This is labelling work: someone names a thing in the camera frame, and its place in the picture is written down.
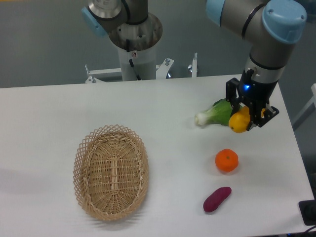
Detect white frame at right edge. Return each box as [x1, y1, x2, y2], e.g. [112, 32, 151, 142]
[292, 83, 316, 131]

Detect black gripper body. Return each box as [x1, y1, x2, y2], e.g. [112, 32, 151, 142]
[237, 69, 277, 112]

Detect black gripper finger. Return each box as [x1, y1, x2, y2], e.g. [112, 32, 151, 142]
[246, 103, 279, 131]
[226, 78, 242, 114]

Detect purple sweet potato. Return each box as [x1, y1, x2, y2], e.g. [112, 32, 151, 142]
[203, 187, 232, 213]

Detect black device at table edge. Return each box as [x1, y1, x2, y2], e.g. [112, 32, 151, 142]
[298, 199, 316, 226]

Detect white metal base frame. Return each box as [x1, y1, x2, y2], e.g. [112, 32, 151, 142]
[85, 52, 198, 83]

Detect yellow mango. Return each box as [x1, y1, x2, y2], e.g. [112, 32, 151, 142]
[229, 106, 250, 133]

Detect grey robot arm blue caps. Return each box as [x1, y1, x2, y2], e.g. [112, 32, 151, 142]
[81, 0, 307, 132]

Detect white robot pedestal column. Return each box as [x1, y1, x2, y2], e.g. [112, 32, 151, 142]
[108, 12, 163, 81]

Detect orange tangerine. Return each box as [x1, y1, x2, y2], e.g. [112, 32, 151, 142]
[215, 149, 239, 172]

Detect woven wicker basket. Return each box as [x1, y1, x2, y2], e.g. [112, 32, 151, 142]
[73, 124, 149, 221]

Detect green bok choy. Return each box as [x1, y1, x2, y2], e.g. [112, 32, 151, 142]
[195, 99, 232, 126]

